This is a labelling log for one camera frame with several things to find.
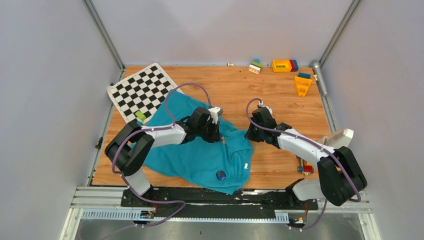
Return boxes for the white tilted device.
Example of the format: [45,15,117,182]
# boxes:
[318,128,354,149]

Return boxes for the blue flat block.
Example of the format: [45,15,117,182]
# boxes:
[297,72,311,79]

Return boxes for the white slotted cable duct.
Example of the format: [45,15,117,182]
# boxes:
[80,208,290,224]

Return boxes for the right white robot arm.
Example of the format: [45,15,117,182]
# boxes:
[245,106,368,209]

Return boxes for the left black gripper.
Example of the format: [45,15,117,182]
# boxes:
[196,118,222,143]

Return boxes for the yellow triangular toy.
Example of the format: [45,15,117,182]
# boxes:
[294,76,313,97]

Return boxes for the white green blue block stack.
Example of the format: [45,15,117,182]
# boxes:
[248,58,263,75]

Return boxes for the round blue badge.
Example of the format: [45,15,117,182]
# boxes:
[215,170,227,181]

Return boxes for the red blue toy car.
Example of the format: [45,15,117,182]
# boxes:
[296,156,315,176]

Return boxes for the lime green block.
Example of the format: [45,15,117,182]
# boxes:
[135,110,146,122]

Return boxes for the red blue block pair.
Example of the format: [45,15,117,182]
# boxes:
[289,59,299,72]

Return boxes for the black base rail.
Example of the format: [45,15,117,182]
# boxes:
[120,187,318,217]

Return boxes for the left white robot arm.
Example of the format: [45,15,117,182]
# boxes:
[104,106,223,207]

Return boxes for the teal t-shirt garment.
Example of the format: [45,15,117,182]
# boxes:
[145,90,254,196]

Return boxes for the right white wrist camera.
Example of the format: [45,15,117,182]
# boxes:
[257,103,273,115]

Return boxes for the black white checkerboard mat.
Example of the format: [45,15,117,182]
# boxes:
[106,62,178,124]

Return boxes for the yellow toy box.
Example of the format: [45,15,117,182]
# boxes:
[272,59,292,73]

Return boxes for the grey metal cylinder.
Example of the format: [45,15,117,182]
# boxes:
[310,60,328,96]

